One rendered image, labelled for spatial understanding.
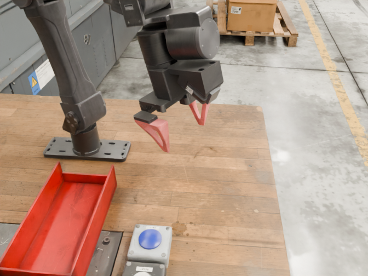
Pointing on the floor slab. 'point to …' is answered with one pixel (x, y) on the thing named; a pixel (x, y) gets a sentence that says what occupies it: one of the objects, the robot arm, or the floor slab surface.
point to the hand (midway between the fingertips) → (183, 133)
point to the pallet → (280, 18)
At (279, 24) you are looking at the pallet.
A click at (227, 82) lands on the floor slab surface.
